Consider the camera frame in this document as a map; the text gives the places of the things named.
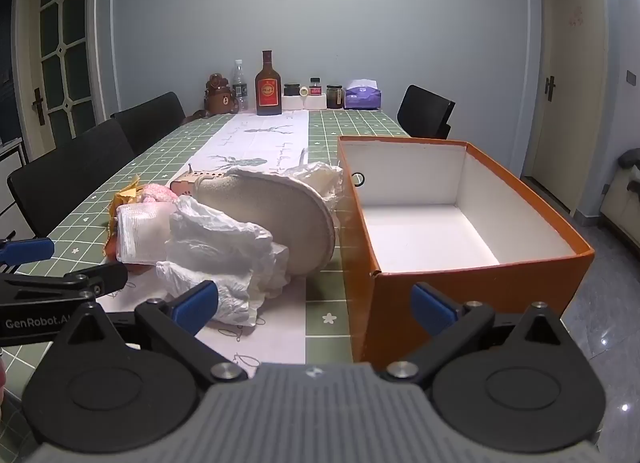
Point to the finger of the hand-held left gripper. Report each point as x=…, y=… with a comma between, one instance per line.
x=30, y=249
x=100, y=277

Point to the white plastic bag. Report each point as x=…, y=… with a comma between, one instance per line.
x=220, y=243

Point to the white printed table runner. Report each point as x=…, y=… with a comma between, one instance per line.
x=260, y=143

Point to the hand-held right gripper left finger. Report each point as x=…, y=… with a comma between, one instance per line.
x=195, y=305

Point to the white flower bouquet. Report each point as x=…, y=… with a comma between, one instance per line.
x=320, y=178

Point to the large dark jar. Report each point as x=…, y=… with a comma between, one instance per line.
x=334, y=97

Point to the black chair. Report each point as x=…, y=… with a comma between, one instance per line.
x=65, y=168
x=150, y=118
x=425, y=108

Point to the yellow cloth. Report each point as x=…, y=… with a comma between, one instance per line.
x=122, y=195

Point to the purple tissue pack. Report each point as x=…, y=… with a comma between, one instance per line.
x=362, y=95

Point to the green checked tablecloth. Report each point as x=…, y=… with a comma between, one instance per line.
x=350, y=123

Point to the white gauze cloth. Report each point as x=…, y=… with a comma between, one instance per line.
x=142, y=233

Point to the beige fleece slipper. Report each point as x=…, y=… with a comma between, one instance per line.
x=270, y=213

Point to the clear water bottle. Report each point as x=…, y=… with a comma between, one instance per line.
x=240, y=88

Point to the orange cardboard box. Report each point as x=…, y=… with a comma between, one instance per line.
x=525, y=283

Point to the small red label bottle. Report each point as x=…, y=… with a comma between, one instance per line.
x=315, y=87

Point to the wall switch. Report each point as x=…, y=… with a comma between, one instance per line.
x=631, y=78

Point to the glass paned door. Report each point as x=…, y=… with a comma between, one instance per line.
x=60, y=43

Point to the white box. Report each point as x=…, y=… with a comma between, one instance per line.
x=305, y=103

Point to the pink perforated box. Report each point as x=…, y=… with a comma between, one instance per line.
x=187, y=185

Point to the white cabinet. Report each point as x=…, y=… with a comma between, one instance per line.
x=10, y=183

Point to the brown bear jar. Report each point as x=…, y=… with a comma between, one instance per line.
x=220, y=98

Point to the cream door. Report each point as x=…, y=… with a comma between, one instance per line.
x=570, y=93

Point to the small dark jar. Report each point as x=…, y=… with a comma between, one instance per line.
x=291, y=89

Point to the red and black box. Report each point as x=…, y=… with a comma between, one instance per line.
x=268, y=93

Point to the pink plush item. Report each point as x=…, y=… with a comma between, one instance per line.
x=157, y=193

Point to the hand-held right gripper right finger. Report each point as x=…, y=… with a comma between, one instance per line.
x=432, y=305

